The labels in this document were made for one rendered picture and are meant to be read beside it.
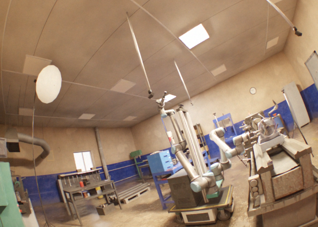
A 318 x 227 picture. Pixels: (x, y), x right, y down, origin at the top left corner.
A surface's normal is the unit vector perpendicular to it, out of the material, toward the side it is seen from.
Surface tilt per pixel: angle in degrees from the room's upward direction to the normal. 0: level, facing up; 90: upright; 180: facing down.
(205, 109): 90
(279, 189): 90
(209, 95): 90
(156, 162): 90
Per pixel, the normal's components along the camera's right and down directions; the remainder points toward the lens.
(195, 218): -0.53, -0.11
